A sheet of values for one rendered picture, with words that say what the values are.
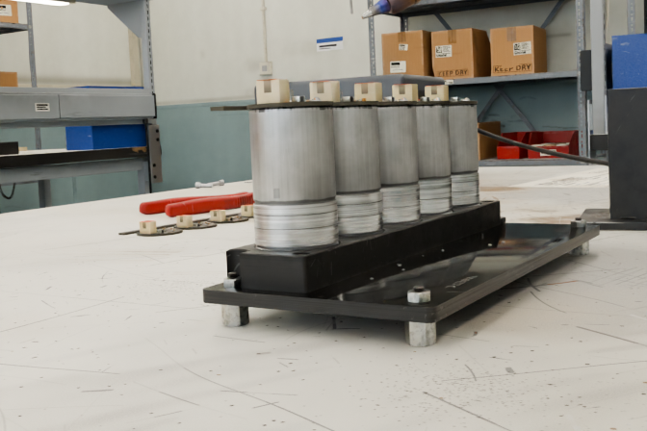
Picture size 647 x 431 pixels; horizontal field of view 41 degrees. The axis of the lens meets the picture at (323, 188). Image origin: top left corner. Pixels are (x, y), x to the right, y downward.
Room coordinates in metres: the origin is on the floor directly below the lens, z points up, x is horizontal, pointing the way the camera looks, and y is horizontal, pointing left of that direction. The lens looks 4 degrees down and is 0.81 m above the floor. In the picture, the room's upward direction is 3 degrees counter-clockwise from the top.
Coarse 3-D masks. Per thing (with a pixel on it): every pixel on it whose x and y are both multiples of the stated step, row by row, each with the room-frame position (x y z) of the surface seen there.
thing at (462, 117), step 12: (456, 108) 0.33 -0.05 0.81; (468, 108) 0.33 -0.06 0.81; (456, 120) 0.33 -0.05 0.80; (468, 120) 0.33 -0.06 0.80; (456, 132) 0.33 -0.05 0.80; (468, 132) 0.33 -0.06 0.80; (456, 144) 0.33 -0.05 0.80; (468, 144) 0.33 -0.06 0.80; (456, 156) 0.33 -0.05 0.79; (468, 156) 0.33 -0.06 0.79; (456, 168) 0.33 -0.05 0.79; (468, 168) 0.33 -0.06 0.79; (456, 180) 0.33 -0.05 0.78; (468, 180) 0.33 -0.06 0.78; (456, 192) 0.33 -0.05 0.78; (468, 192) 0.33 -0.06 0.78; (456, 204) 0.33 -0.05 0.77; (468, 204) 0.33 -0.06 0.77
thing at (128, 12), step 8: (112, 8) 3.57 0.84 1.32; (120, 8) 3.55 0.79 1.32; (128, 8) 3.52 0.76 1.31; (136, 8) 3.50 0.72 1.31; (120, 16) 3.55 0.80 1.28; (128, 16) 3.53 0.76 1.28; (136, 16) 3.50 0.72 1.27; (128, 24) 3.53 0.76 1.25; (136, 24) 3.51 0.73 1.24; (136, 32) 3.51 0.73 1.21; (152, 128) 3.46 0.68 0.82; (152, 136) 3.46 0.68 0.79; (152, 144) 3.45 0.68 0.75; (152, 152) 3.45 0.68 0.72; (160, 152) 3.49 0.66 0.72; (152, 160) 3.45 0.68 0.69; (160, 160) 3.49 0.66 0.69; (144, 168) 3.46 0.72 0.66; (152, 168) 3.45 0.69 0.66; (160, 168) 3.48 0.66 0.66; (152, 176) 3.44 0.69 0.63; (160, 176) 3.48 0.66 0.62
